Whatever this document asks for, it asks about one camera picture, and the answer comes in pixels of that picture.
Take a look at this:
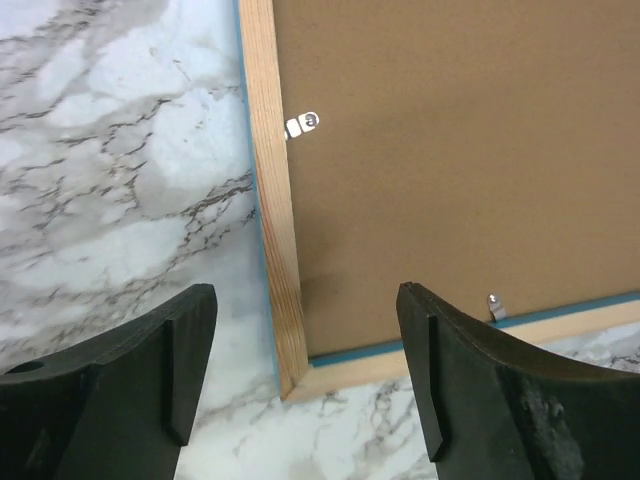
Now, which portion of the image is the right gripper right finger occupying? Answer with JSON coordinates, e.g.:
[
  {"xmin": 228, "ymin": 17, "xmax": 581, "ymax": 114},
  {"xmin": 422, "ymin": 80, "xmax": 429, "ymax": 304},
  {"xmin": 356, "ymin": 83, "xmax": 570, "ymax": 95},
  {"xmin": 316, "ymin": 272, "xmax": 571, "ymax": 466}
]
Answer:
[{"xmin": 396, "ymin": 283, "xmax": 639, "ymax": 480}]

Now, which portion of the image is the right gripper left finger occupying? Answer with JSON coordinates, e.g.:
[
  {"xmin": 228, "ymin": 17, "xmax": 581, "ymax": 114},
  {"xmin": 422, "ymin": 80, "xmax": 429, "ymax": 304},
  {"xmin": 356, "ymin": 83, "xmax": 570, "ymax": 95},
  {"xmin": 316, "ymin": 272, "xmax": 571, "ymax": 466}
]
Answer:
[{"xmin": 1, "ymin": 284, "xmax": 218, "ymax": 480}]

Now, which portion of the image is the blue picture frame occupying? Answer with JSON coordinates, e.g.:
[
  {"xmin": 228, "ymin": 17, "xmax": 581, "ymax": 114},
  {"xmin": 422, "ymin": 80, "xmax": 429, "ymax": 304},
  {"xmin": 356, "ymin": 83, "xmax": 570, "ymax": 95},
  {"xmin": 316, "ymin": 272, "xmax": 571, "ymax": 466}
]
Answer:
[{"xmin": 236, "ymin": 1, "xmax": 639, "ymax": 401}]

